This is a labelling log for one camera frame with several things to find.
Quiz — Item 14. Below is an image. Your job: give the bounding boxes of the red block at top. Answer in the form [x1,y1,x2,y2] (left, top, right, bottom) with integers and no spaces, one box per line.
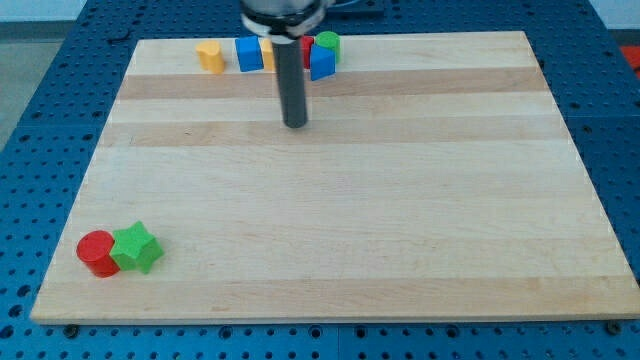
[300,35,315,70]

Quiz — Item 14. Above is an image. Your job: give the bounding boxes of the blue pentagon block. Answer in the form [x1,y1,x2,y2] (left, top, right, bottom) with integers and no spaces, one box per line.
[310,45,336,81]

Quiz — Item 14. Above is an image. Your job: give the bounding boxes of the green cylinder block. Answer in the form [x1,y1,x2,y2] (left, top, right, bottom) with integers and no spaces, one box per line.
[315,31,341,63]

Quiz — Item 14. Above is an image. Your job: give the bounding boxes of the red cylinder block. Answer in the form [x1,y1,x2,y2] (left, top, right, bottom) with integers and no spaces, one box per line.
[76,230,120,278]

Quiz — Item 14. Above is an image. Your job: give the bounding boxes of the yellow block behind rod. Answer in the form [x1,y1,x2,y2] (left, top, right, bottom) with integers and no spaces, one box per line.
[260,38,275,72]

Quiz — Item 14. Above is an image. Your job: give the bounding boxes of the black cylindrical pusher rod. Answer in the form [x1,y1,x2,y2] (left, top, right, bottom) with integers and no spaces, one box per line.
[271,35,308,129]

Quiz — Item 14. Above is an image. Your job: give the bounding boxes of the blue cube block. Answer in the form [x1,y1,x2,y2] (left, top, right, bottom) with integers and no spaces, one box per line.
[235,36,264,72]

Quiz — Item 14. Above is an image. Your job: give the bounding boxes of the yellow heart block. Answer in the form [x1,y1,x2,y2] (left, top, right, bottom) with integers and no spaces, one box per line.
[195,40,226,74]

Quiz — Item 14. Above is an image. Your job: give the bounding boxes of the robot arm silver flange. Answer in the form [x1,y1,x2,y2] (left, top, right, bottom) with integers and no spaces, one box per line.
[240,0,335,43]

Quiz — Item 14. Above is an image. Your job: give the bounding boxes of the red object at right edge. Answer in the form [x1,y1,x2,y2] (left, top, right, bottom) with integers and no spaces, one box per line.
[620,45,640,78]

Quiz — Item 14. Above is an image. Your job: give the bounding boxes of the wooden board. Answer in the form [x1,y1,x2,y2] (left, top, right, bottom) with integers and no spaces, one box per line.
[31,31,639,325]

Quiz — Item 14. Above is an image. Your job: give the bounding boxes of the green star block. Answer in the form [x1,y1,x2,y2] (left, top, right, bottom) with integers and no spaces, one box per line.
[110,221,164,274]

